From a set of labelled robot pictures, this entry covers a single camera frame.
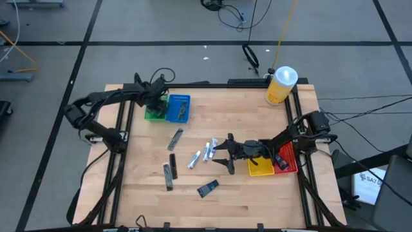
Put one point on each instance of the grey cart base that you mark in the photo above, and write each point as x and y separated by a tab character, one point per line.
35	3

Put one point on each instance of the black metal bar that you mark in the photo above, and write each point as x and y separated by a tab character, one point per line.
370	164

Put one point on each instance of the red plastic basket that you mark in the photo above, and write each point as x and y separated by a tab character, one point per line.
289	158

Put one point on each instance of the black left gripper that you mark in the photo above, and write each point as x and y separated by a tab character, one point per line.
156	93

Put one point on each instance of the green plastic basket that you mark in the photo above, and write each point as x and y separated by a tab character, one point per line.
148	116

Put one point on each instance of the dark blue toiletry tube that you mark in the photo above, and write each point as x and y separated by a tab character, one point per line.
208	189
281	162

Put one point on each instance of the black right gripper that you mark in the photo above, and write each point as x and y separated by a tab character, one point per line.
246	149

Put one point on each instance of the black aluminium table frame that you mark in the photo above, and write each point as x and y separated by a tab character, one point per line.
206	85

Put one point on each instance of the grey stand foot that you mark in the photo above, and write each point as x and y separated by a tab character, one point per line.
16	77

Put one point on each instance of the black plastic comb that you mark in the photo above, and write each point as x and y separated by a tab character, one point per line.
173	166

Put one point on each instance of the grey toiletry tube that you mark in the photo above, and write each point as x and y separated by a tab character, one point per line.
182	111

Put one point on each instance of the white paper sign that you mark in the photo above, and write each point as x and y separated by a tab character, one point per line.
367	187

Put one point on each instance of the grey chair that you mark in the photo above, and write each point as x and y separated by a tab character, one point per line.
394	199

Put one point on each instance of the yellow canister with white lid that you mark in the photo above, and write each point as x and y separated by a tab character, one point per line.
280	90

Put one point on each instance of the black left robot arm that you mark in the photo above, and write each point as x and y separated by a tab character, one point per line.
106	95

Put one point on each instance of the black comb in clear package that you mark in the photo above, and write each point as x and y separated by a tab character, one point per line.
175	139
167	177

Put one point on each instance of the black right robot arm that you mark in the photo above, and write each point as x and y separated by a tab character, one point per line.
283	137

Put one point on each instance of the blue plastic basket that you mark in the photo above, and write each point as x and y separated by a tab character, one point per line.
172	109

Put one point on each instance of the yellow plastic basket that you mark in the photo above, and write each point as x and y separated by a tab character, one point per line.
262	168

